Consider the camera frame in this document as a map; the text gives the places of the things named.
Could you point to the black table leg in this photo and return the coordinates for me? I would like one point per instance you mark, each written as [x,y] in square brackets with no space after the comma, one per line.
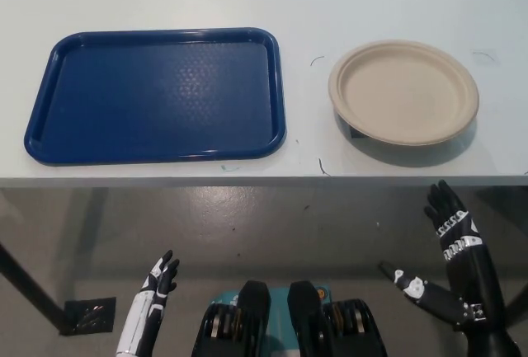
[519,305]
[33,283]

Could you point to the beige paper plate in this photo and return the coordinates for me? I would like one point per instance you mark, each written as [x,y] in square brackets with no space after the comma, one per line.
[404,89]

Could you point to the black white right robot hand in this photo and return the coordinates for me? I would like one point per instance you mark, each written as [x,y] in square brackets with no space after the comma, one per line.
[470,274]

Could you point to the blue plastic serving tray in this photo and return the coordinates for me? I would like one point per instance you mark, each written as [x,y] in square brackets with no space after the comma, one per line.
[123,97]

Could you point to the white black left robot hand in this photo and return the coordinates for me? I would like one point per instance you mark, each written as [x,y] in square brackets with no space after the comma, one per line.
[142,316]

